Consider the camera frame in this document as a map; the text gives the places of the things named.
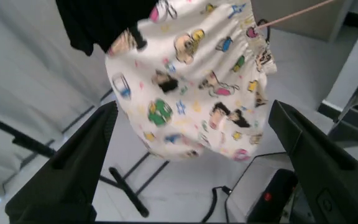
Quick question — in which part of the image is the pink clothes hanger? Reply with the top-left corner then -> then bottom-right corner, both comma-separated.
254,0 -> 337,31

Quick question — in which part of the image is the black cable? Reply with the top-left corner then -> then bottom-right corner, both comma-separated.
201,185 -> 233,223

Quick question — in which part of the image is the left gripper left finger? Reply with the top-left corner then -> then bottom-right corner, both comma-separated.
4,101 -> 119,224

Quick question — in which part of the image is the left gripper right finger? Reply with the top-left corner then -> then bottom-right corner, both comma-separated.
268,99 -> 358,224

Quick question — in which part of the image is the black clothes rack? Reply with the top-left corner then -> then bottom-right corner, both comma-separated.
0,109 -> 170,218

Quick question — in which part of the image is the black short-sleeved shirt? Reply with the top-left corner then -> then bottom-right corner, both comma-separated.
55,0 -> 160,57

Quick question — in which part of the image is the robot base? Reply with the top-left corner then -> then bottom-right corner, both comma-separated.
224,55 -> 358,224

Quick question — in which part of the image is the cream printed garment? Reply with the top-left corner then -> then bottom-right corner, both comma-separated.
104,0 -> 278,162

